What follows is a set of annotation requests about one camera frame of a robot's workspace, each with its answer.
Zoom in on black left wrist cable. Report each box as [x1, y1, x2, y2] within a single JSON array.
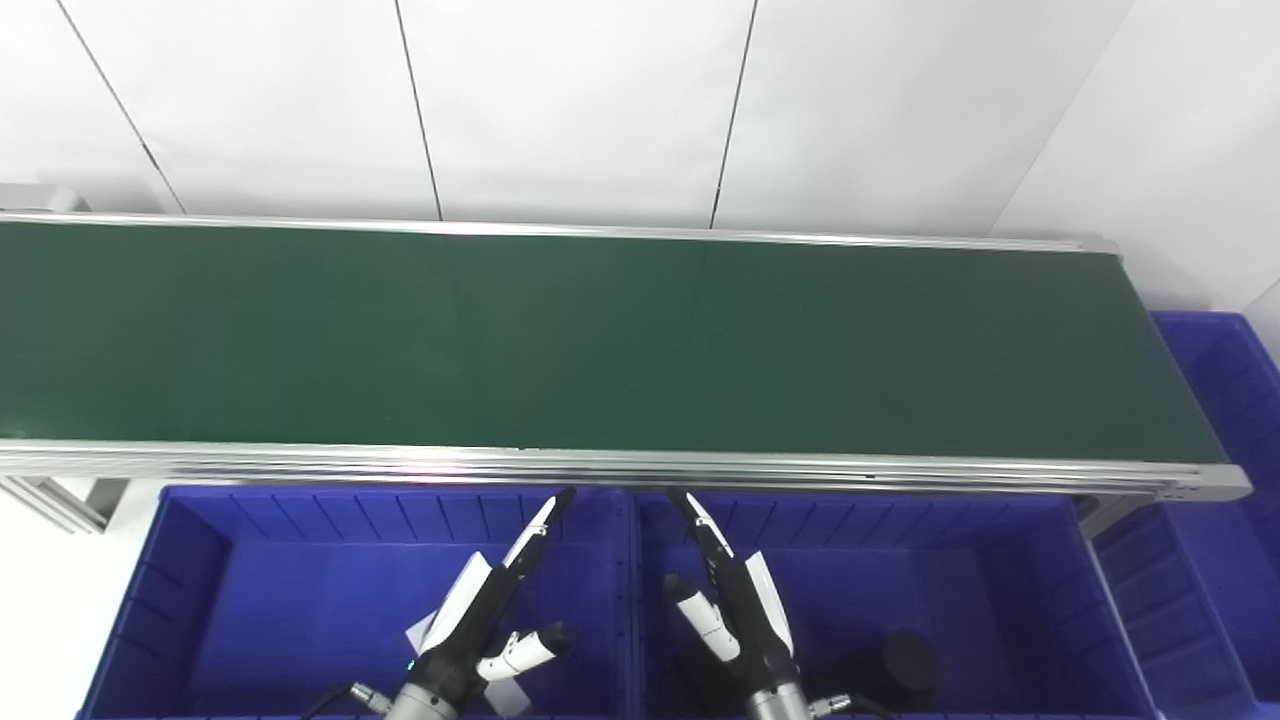
[[300, 682, 396, 720]]

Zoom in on grey conveyor motor box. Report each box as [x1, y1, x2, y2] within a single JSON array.
[[0, 183, 91, 214]]

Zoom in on green conveyor belt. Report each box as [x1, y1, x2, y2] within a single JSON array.
[[0, 220, 1229, 466], [0, 212, 1253, 503]]

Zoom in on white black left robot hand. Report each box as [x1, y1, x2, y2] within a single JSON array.
[[405, 487, 578, 701]]

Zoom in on blue plastic bin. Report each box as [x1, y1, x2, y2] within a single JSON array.
[[1090, 310, 1280, 720], [625, 488, 1161, 720], [78, 485, 636, 720]]

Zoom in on black cylinder part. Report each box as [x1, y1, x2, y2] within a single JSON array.
[[845, 630, 941, 713]]

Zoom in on aluminium conveyor leg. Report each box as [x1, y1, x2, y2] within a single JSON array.
[[0, 475, 131, 534]]

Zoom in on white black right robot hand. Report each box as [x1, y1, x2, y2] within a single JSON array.
[[663, 487, 801, 701]]

